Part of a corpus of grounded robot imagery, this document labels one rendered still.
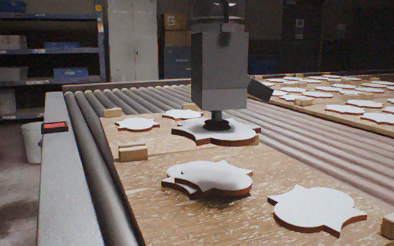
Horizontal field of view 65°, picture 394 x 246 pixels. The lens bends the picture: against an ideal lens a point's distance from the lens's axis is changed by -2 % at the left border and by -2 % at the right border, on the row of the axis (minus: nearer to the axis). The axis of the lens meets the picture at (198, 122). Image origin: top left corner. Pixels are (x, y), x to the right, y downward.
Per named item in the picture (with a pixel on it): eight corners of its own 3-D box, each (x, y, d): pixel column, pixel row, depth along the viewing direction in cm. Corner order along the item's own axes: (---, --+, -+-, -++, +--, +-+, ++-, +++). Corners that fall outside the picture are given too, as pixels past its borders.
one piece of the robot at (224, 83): (288, 3, 41) (280, 124, 45) (261, 10, 50) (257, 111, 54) (198, 1, 39) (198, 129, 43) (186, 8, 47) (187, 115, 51)
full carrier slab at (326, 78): (340, 87, 188) (341, 79, 187) (293, 80, 224) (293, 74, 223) (377, 84, 203) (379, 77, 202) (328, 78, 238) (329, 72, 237)
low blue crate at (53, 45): (45, 50, 462) (44, 42, 459) (43, 49, 494) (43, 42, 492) (80, 49, 485) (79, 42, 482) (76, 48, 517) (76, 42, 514)
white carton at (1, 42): (-5, 50, 456) (-7, 35, 450) (4, 50, 483) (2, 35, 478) (20, 50, 460) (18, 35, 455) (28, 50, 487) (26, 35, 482)
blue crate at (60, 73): (53, 79, 486) (52, 68, 482) (58, 76, 521) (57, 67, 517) (87, 78, 496) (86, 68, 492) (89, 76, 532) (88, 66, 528)
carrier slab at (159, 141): (114, 165, 66) (113, 158, 66) (99, 121, 104) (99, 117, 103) (258, 147, 79) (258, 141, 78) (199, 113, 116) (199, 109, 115)
